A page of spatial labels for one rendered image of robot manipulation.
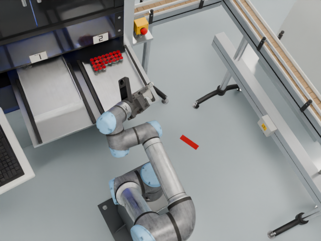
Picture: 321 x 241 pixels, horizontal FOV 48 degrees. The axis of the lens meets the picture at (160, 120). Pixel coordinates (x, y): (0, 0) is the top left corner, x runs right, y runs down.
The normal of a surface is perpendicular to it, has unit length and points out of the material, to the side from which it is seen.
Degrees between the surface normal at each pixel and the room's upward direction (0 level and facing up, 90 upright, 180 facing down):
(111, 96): 0
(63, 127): 0
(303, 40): 90
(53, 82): 0
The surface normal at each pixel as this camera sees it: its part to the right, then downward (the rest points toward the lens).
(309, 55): -0.89, 0.35
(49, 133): 0.11, -0.45
